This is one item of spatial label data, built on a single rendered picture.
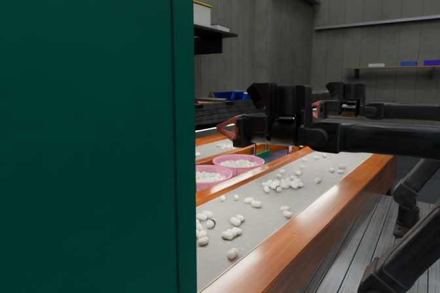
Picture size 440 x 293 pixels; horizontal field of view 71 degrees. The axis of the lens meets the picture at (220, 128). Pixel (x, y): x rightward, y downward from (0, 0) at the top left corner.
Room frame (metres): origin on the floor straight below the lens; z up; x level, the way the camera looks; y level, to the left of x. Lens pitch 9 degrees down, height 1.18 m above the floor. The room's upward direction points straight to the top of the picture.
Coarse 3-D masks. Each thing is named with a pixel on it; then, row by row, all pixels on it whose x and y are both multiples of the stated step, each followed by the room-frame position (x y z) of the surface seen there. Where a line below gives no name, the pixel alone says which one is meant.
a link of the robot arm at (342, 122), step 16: (336, 128) 0.55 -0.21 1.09; (352, 128) 0.54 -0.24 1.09; (368, 128) 0.53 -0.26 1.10; (384, 128) 0.52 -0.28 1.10; (400, 128) 0.50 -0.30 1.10; (416, 128) 0.49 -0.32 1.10; (432, 128) 0.48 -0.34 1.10; (336, 144) 0.55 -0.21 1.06; (352, 144) 0.54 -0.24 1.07; (368, 144) 0.53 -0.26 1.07; (384, 144) 0.51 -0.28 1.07; (400, 144) 0.50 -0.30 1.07; (416, 144) 0.49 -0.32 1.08; (432, 144) 0.47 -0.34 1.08
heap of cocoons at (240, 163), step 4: (232, 160) 1.65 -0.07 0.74; (240, 160) 1.64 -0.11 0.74; (220, 164) 1.56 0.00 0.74; (224, 164) 1.56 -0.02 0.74; (228, 164) 1.57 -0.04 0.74; (232, 164) 1.56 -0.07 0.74; (236, 164) 1.56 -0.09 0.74; (240, 164) 1.56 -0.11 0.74; (244, 164) 1.57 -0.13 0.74; (248, 164) 1.57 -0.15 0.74; (252, 164) 1.56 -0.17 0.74; (256, 164) 1.56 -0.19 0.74
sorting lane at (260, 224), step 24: (288, 168) 1.50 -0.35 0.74; (312, 168) 1.50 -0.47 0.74; (336, 168) 1.50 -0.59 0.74; (240, 192) 1.16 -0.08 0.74; (264, 192) 1.16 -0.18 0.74; (288, 192) 1.16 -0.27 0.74; (312, 192) 1.16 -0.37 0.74; (216, 216) 0.94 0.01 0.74; (264, 216) 0.94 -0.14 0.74; (216, 240) 0.79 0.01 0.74; (240, 240) 0.79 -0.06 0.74; (264, 240) 0.79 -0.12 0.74; (216, 264) 0.68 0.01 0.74
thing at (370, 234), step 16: (368, 208) 1.17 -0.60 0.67; (384, 208) 1.17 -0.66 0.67; (352, 224) 1.03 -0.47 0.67; (368, 224) 1.03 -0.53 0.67; (384, 224) 1.03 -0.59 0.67; (352, 240) 0.92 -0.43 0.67; (368, 240) 0.92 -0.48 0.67; (384, 240) 0.92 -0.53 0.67; (336, 256) 0.83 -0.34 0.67; (352, 256) 0.83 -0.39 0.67; (368, 256) 0.83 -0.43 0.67; (320, 272) 0.75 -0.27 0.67; (336, 272) 0.75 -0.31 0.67; (352, 272) 0.75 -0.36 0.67; (432, 272) 0.75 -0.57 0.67; (304, 288) 0.69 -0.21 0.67; (320, 288) 0.69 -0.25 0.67; (336, 288) 0.69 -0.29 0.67; (352, 288) 0.69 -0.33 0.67; (416, 288) 0.69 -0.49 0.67; (432, 288) 0.69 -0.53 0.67
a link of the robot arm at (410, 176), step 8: (424, 160) 0.98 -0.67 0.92; (432, 160) 0.96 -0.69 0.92; (416, 168) 0.99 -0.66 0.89; (424, 168) 0.97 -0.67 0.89; (432, 168) 0.96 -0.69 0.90; (408, 176) 1.00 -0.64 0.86; (416, 176) 0.98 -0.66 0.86; (424, 176) 0.97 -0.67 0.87; (400, 184) 1.00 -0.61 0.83; (408, 184) 0.99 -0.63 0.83; (416, 184) 0.98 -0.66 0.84; (424, 184) 0.98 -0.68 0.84; (408, 192) 0.99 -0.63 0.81; (416, 192) 0.98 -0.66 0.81
